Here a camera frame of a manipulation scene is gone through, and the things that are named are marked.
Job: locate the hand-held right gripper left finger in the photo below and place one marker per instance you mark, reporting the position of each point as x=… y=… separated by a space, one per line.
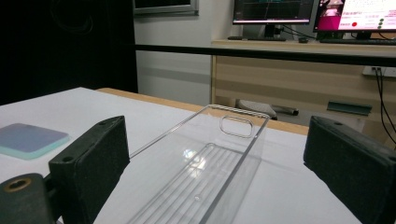
x=90 y=165

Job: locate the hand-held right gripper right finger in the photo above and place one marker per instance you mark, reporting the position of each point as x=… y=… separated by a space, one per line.
x=355 y=168

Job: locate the iridescent phone case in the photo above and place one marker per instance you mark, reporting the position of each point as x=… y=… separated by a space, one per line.
x=28 y=140

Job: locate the clear plastic storage bin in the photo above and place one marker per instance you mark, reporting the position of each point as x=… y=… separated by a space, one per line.
x=199 y=183

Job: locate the black cylinder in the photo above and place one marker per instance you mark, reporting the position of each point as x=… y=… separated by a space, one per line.
x=286 y=110

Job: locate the white power strip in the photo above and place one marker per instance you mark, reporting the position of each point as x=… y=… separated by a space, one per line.
x=369 y=71

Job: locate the grey chair base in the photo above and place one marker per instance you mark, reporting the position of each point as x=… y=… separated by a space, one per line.
x=257 y=108

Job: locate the light wooden desk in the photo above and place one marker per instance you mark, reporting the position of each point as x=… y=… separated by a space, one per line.
x=280 y=81

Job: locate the black keyboard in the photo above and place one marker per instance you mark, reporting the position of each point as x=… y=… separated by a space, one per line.
x=358 y=41
x=257 y=39

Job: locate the black computer mouse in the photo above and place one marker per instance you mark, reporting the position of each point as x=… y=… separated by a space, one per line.
x=303 y=39

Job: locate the monitor with pink screen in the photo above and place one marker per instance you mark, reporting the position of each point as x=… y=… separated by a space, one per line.
x=364 y=15

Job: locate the grey framed screen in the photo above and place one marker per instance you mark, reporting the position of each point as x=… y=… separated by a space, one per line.
x=165 y=7

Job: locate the monitor with dark screen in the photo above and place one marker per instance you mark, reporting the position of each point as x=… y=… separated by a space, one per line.
x=271 y=11

